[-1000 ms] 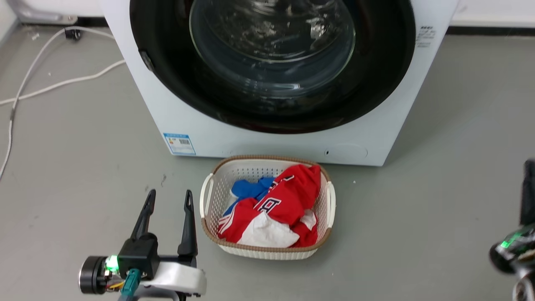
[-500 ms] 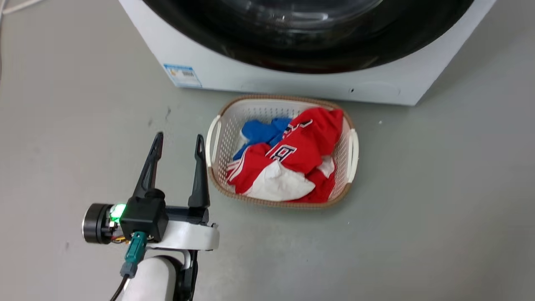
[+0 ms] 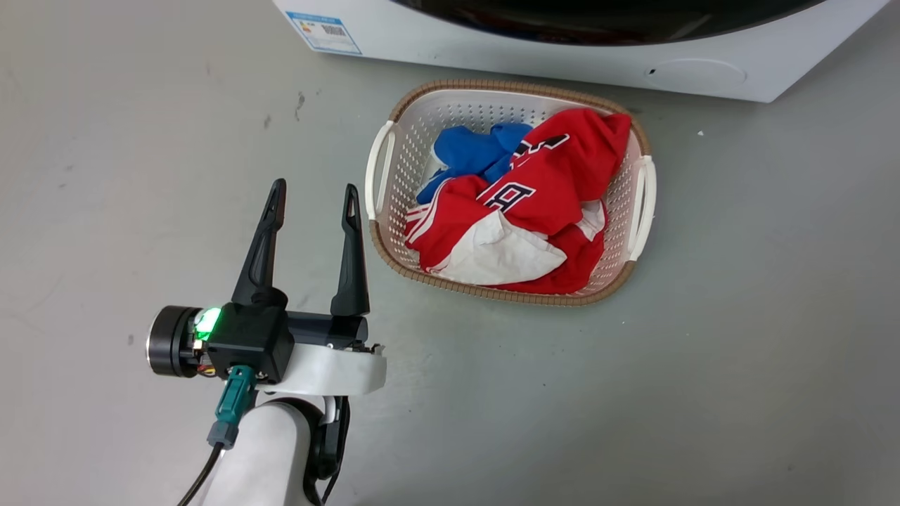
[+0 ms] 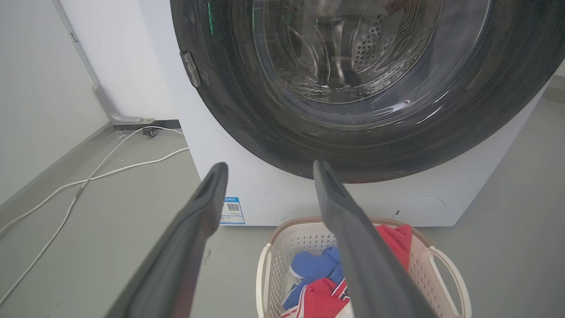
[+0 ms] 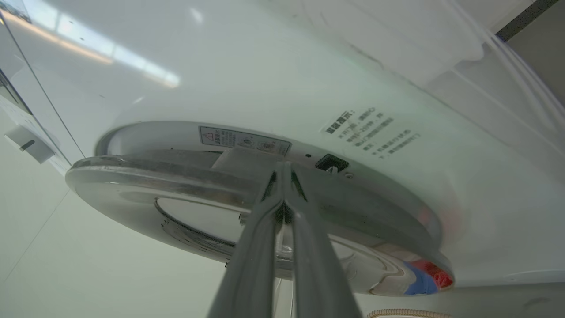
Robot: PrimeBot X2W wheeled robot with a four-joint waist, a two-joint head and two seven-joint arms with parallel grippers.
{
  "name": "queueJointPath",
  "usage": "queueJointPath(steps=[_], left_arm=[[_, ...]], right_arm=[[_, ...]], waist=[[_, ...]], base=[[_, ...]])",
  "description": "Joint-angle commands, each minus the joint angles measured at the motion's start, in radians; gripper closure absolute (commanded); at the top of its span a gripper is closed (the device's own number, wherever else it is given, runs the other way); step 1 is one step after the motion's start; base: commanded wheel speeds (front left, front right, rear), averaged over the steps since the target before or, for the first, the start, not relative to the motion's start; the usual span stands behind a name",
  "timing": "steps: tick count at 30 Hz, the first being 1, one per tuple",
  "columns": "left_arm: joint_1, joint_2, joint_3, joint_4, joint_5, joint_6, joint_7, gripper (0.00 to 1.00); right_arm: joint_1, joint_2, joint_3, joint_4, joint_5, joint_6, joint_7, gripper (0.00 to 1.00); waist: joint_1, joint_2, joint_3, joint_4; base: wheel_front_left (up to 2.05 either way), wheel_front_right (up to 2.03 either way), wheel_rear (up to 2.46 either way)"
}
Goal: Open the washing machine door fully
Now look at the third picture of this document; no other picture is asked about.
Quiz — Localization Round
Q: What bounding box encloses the white washing machine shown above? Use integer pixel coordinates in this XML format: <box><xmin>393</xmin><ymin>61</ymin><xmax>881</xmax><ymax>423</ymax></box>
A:
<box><xmin>273</xmin><ymin>0</ymin><xmax>892</xmax><ymax>104</ymax></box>

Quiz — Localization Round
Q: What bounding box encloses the dark glass washing machine door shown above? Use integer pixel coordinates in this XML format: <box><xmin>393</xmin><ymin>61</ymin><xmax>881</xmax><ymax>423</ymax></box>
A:
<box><xmin>391</xmin><ymin>0</ymin><xmax>829</xmax><ymax>47</ymax></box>

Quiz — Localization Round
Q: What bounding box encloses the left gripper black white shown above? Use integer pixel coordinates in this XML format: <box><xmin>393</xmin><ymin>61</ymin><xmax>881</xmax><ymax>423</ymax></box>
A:
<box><xmin>146</xmin><ymin>178</ymin><xmax>387</xmax><ymax>396</ymax></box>

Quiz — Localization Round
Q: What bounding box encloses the blue garment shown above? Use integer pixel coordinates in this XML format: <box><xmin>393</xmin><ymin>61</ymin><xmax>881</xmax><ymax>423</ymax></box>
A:
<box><xmin>416</xmin><ymin>123</ymin><xmax>534</xmax><ymax>205</ymax></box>

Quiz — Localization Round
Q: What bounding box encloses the black cable with teal plug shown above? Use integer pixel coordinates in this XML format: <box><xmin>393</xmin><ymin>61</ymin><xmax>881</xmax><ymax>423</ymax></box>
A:
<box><xmin>176</xmin><ymin>364</ymin><xmax>259</xmax><ymax>506</ymax></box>

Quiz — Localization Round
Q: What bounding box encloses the red jersey with white lettering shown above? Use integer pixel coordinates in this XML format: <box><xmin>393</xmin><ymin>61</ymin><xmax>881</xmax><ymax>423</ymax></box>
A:
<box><xmin>404</xmin><ymin>108</ymin><xmax>633</xmax><ymax>295</ymax></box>

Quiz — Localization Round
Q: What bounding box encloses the blue energy label sticker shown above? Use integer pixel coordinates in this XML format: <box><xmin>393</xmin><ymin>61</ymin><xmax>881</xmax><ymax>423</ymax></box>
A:
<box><xmin>285</xmin><ymin>11</ymin><xmax>363</xmax><ymax>56</ymax></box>

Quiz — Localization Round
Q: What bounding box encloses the white plastic laundry basket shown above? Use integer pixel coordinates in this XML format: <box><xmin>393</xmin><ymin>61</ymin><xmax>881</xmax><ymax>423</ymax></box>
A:
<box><xmin>364</xmin><ymin>79</ymin><xmax>657</xmax><ymax>307</ymax></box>

